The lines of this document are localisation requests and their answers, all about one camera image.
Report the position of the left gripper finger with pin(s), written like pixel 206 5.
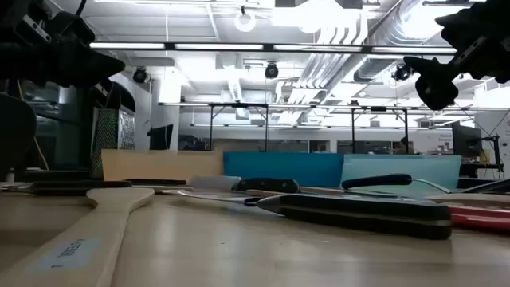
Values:
pixel 101 64
pixel 107 77

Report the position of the orange plastic bin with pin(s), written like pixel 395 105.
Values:
pixel 159 165

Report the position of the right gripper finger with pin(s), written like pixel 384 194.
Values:
pixel 422 64

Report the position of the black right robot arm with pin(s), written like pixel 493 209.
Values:
pixel 502 40

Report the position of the black frame workstation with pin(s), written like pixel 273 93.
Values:
pixel 211 127
pixel 353 131

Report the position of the silver spiral air duct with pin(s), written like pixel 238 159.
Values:
pixel 398 28

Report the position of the person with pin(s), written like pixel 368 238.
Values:
pixel 404 145

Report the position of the black computer monitor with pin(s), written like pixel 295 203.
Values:
pixel 466 139
pixel 163 137

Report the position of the wooden spork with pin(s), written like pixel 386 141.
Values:
pixel 470 199

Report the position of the black ceiling-hung camera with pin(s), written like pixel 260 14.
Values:
pixel 271 71
pixel 140 75
pixel 402 73

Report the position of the small white container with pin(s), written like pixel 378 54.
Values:
pixel 10 174

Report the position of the blue plastic bin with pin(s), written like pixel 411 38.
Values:
pixel 279 167

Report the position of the long LED light bar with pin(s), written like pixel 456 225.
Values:
pixel 219 46

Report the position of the teal plastic bin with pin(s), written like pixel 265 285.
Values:
pixel 430 169

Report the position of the metal box grater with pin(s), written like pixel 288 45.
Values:
pixel 105 139

